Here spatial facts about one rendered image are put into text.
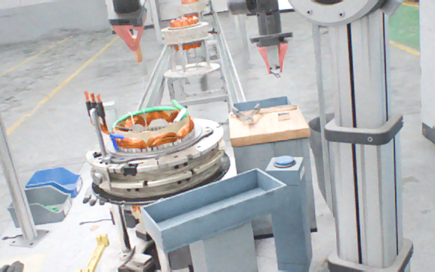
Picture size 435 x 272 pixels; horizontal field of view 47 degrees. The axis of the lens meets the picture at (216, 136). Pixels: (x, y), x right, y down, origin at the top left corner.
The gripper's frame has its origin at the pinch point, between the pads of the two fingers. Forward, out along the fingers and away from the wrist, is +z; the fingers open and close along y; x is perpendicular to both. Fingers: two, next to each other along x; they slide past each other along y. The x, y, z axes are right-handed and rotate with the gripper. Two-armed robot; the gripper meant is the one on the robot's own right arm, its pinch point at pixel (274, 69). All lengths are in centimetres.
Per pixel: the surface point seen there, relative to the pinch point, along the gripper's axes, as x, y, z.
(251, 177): 32.8, 9.9, 14.0
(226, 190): 35.4, 15.1, 14.9
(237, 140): 11.8, 11.8, 13.1
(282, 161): 25.3, 3.0, 14.7
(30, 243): -1, 75, 39
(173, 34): -202, 45, 8
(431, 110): -221, -127, 92
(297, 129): 11.9, -2.5, 12.6
